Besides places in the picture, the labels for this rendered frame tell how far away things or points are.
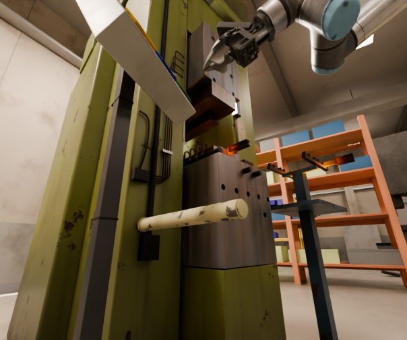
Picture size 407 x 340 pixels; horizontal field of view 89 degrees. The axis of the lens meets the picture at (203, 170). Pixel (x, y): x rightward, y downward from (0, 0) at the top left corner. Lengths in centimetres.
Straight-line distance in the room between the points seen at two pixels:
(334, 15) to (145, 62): 46
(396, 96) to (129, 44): 718
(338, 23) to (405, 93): 682
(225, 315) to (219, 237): 24
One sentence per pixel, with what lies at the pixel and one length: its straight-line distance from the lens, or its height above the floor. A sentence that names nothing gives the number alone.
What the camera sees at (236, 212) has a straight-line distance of 46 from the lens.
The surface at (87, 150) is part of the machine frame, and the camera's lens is 129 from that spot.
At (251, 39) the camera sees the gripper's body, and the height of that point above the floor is 107.
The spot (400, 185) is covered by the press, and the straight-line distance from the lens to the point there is 518.
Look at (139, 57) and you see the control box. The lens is 55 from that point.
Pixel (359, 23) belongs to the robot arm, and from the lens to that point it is 85.
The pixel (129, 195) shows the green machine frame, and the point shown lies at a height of 72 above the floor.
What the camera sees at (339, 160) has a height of 101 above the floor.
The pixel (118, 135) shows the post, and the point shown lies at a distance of 58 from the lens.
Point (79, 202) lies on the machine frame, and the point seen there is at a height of 75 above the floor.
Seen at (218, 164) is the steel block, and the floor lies 86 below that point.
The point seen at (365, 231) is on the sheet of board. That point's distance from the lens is 1016.
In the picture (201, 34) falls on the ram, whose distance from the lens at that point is 140.
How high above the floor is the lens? 54
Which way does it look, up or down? 21 degrees up
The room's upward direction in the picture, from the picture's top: 1 degrees counter-clockwise
